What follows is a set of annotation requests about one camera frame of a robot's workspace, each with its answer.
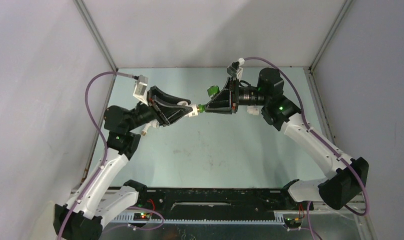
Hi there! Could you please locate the green plastic faucet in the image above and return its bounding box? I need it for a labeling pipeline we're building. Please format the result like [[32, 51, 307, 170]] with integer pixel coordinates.
[[197, 85, 220, 113]]

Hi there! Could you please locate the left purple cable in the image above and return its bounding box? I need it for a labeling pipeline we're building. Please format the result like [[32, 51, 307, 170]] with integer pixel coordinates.
[[56, 71, 164, 240]]

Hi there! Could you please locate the white plastic faucet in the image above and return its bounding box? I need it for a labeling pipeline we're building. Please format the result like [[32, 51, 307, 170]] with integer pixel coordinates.
[[141, 120, 160, 136]]

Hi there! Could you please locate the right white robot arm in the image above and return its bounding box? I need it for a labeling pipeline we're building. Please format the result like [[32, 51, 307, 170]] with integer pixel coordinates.
[[204, 67, 369, 210]]

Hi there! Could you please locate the grey cable duct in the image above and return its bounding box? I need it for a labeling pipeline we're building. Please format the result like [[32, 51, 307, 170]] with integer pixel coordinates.
[[110, 212, 285, 225]]

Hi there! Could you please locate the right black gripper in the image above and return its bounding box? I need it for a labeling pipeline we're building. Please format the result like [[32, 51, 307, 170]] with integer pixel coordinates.
[[204, 77, 268, 116]]

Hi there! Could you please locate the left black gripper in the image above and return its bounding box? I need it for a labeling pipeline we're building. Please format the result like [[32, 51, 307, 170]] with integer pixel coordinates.
[[127, 86, 193, 132]]

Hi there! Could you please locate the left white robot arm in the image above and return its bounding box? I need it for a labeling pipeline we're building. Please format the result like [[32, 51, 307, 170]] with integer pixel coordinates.
[[53, 86, 198, 240]]

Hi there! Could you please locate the white elbow fitting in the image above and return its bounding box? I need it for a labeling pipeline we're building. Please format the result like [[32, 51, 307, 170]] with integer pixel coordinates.
[[177, 101, 199, 118], [247, 106, 259, 116]]

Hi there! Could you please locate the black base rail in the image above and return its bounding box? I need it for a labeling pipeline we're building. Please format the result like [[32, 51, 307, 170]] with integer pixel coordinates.
[[124, 180, 308, 221]]

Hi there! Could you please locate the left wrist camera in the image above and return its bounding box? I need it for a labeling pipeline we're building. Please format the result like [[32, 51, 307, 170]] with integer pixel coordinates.
[[133, 75, 148, 105]]

